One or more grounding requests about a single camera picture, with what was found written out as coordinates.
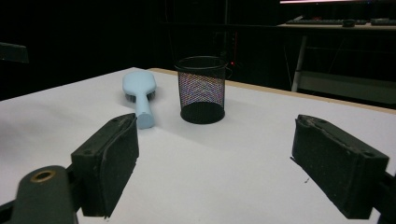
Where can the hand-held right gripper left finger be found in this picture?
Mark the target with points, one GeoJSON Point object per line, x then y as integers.
{"type": "Point", "coordinates": [106, 161]}

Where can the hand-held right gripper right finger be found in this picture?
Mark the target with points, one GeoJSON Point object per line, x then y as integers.
{"type": "Point", "coordinates": [336, 165]}

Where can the light blue hairbrush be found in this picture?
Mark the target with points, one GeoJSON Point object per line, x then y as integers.
{"type": "Point", "coordinates": [138, 84]}

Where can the black mesh pen holder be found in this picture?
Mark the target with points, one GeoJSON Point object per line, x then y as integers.
{"type": "Point", "coordinates": [202, 113]}

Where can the background desk with white legs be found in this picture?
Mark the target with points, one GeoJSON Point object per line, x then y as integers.
{"type": "Point", "coordinates": [342, 87]}

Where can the white table cover sheet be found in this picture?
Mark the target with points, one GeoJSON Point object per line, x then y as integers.
{"type": "Point", "coordinates": [202, 161]}

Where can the dark flat object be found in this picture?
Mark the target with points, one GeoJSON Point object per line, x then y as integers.
{"type": "Point", "coordinates": [12, 53]}

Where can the black keyboard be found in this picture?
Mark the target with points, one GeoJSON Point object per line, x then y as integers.
{"type": "Point", "coordinates": [323, 21]}

